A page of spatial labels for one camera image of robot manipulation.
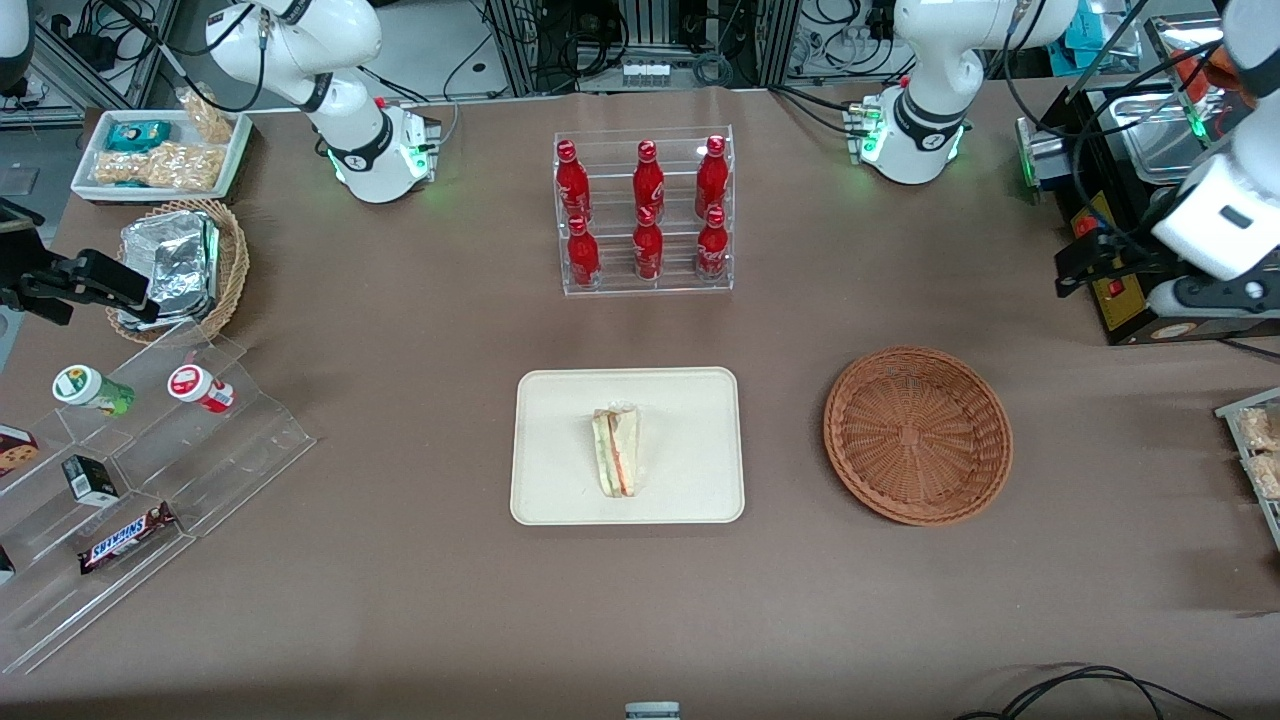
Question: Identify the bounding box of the clear acrylic stepped stand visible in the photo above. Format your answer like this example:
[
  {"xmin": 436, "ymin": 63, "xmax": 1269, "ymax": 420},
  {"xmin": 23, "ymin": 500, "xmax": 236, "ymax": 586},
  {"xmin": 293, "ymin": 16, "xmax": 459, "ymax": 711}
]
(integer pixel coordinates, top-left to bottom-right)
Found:
[{"xmin": 0, "ymin": 323, "xmax": 317, "ymax": 677}]

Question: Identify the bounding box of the tan wicker basket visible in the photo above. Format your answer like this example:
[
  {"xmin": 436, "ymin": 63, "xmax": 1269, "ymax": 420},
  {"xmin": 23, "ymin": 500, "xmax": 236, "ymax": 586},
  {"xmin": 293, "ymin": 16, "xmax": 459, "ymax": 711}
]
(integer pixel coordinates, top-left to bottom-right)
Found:
[{"xmin": 105, "ymin": 198, "xmax": 250, "ymax": 346}]

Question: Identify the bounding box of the green lidded drink cup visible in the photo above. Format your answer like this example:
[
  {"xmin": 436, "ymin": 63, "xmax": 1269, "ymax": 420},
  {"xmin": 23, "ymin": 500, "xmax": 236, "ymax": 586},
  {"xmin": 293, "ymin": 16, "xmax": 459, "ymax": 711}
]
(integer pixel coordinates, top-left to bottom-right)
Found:
[{"xmin": 52, "ymin": 364, "xmax": 137, "ymax": 418}]

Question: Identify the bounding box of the brown cookie box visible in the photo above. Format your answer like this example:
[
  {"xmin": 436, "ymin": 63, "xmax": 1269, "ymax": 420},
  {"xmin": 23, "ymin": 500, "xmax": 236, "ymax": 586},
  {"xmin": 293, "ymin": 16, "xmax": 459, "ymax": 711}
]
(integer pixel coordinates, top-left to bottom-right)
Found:
[{"xmin": 0, "ymin": 425, "xmax": 40, "ymax": 479}]

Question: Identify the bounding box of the black floor cable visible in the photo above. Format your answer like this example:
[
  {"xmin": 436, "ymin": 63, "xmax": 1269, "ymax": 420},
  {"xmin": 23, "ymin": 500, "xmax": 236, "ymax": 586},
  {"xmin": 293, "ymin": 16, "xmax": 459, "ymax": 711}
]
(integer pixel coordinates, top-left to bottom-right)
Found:
[{"xmin": 955, "ymin": 664, "xmax": 1233, "ymax": 720}]

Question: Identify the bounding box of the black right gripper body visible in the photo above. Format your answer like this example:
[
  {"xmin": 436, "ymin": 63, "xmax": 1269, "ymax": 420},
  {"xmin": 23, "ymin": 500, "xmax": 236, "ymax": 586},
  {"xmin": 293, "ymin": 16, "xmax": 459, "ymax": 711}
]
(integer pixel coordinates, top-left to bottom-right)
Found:
[{"xmin": 0, "ymin": 203, "xmax": 78, "ymax": 327}]

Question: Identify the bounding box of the black yellow food warmer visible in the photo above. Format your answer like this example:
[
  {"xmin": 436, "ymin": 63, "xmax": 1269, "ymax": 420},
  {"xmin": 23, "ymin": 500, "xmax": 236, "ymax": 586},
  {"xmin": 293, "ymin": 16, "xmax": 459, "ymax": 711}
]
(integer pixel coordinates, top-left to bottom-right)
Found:
[{"xmin": 1060, "ymin": 14, "xmax": 1280, "ymax": 347}]

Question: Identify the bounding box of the clear acrylic bottle rack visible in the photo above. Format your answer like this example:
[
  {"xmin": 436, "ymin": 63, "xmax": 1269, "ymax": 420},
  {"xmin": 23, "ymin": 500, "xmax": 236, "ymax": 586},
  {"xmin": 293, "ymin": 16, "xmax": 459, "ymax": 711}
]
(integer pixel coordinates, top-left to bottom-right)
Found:
[{"xmin": 553, "ymin": 125, "xmax": 735, "ymax": 297}]

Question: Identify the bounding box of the snickers chocolate bar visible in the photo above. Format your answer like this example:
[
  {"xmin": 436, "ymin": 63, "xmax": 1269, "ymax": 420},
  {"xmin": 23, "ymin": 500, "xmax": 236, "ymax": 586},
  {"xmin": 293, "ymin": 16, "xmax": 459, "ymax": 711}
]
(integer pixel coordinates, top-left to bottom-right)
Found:
[{"xmin": 78, "ymin": 502, "xmax": 177, "ymax": 576}]

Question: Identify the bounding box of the cream rectangular tray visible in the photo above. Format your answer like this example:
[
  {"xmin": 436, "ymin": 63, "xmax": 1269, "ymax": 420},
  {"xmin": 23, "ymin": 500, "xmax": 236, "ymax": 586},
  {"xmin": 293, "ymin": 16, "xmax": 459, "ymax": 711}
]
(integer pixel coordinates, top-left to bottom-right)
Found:
[{"xmin": 510, "ymin": 367, "xmax": 746, "ymax": 526}]

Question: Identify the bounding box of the steel food pan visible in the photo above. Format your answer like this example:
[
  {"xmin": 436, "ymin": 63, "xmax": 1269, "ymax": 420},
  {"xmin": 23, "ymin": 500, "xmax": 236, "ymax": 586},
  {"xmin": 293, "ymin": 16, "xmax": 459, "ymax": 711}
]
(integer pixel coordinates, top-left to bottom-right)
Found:
[{"xmin": 1105, "ymin": 92, "xmax": 1226, "ymax": 187}]

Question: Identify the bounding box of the white snack tray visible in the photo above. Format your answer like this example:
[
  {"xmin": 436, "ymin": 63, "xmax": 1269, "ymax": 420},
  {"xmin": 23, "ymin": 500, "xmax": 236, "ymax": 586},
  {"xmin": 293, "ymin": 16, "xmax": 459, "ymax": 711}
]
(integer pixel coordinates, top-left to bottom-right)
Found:
[{"xmin": 70, "ymin": 108, "xmax": 254, "ymax": 206}]

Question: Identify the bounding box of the triangle sandwich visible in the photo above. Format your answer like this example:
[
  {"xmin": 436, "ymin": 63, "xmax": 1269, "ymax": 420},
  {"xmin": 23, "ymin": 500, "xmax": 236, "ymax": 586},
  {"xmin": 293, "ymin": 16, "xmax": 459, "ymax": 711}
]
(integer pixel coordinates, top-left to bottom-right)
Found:
[{"xmin": 590, "ymin": 402, "xmax": 642, "ymax": 498}]

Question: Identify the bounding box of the peanut snack bag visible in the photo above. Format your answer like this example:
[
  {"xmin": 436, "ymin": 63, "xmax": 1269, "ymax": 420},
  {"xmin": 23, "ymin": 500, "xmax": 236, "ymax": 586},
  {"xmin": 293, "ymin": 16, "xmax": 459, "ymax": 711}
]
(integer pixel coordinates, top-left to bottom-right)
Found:
[
  {"xmin": 94, "ymin": 142, "xmax": 223, "ymax": 192},
  {"xmin": 177, "ymin": 87, "xmax": 234, "ymax": 147}
]

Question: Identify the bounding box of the red lidded drink cup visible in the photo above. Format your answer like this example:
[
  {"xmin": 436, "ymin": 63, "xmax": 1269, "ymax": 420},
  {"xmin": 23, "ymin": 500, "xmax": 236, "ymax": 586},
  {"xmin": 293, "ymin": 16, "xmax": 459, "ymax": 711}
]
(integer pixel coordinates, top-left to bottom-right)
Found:
[{"xmin": 166, "ymin": 364, "xmax": 237, "ymax": 415}]

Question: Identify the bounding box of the grey snack tray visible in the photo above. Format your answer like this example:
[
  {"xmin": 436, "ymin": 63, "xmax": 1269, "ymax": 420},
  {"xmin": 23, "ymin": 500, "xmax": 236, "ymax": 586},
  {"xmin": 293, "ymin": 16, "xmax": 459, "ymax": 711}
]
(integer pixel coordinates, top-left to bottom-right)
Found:
[{"xmin": 1214, "ymin": 387, "xmax": 1280, "ymax": 553}]

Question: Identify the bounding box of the teal snack packet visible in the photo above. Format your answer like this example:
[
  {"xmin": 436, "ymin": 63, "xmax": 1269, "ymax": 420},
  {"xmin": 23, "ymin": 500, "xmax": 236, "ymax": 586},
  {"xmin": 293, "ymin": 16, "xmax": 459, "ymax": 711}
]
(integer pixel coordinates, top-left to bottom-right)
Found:
[{"xmin": 104, "ymin": 120, "xmax": 174, "ymax": 154}]

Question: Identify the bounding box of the red orange hot food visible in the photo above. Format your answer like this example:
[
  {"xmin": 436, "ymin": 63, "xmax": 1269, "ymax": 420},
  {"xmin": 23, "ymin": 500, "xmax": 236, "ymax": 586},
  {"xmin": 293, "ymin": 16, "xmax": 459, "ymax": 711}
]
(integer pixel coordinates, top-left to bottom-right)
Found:
[{"xmin": 1170, "ymin": 44, "xmax": 1241, "ymax": 103}]

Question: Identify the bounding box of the round brown wicker basket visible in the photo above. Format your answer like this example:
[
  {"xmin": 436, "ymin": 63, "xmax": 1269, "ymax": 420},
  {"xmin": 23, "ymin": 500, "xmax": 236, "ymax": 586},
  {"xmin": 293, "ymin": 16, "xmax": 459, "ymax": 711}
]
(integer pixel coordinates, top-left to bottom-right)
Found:
[{"xmin": 823, "ymin": 346, "xmax": 1014, "ymax": 527}]

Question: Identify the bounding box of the red cola bottle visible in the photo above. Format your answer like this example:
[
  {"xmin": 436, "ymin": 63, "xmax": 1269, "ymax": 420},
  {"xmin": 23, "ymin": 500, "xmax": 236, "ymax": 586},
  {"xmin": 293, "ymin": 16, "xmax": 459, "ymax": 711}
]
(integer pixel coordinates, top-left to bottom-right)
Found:
[
  {"xmin": 632, "ymin": 207, "xmax": 666, "ymax": 283},
  {"xmin": 567, "ymin": 215, "xmax": 602, "ymax": 291},
  {"xmin": 695, "ymin": 135, "xmax": 730, "ymax": 213},
  {"xmin": 632, "ymin": 140, "xmax": 666, "ymax": 213},
  {"xmin": 555, "ymin": 140, "xmax": 593, "ymax": 223},
  {"xmin": 696, "ymin": 205, "xmax": 731, "ymax": 283}
]

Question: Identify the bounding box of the small black carton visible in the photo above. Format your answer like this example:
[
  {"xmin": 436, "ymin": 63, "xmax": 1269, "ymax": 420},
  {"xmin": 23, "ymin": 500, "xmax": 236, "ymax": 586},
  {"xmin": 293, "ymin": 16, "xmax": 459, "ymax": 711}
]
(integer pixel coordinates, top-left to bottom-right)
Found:
[{"xmin": 61, "ymin": 455, "xmax": 120, "ymax": 507}]

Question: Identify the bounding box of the foil wrapped food package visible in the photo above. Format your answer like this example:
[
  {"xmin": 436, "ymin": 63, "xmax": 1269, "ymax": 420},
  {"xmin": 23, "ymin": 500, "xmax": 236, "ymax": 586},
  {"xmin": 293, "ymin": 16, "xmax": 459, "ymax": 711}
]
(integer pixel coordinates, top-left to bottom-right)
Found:
[
  {"xmin": 112, "ymin": 285, "xmax": 219, "ymax": 333},
  {"xmin": 119, "ymin": 211, "xmax": 221, "ymax": 301}
]

